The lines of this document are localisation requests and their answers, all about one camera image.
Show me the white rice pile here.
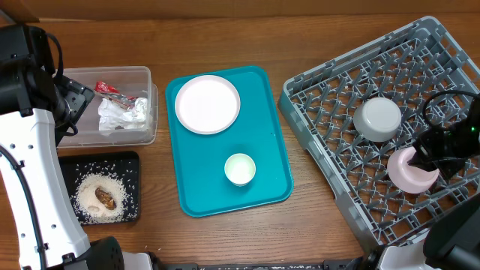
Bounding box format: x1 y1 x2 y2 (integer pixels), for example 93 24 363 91
69 160 140 226

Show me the red foil wrapper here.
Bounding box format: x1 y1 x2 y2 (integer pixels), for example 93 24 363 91
94 81 137 110

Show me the black tray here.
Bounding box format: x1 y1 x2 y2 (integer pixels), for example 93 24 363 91
58 150 141 226

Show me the large pink plate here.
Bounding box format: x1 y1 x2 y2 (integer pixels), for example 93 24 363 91
175 75 241 135

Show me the clear plastic bin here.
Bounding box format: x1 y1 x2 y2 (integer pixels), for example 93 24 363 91
58 66 158 148

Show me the teal plastic tray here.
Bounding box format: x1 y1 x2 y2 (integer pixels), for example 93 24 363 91
165 65 294 218

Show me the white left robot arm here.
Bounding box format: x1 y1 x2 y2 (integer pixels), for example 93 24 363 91
1 24 160 269

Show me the grey dish rack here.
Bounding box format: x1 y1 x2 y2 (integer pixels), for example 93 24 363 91
278 16 479 251

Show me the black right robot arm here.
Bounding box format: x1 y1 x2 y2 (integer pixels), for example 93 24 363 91
361 106 479 269

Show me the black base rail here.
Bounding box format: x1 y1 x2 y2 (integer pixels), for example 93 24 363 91
153 257 375 270

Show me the white napkin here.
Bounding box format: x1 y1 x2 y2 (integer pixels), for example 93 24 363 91
97 97 148 131

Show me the grey bowl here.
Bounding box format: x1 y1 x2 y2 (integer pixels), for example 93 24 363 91
353 97 401 143

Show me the pink bowl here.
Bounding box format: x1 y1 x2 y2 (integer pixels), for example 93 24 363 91
387 147 440 194

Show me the pale green cup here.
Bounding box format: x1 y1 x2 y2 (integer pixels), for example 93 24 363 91
224 153 257 187

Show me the gold foil wrapper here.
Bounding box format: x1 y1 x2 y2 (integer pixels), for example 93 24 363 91
94 187 116 210

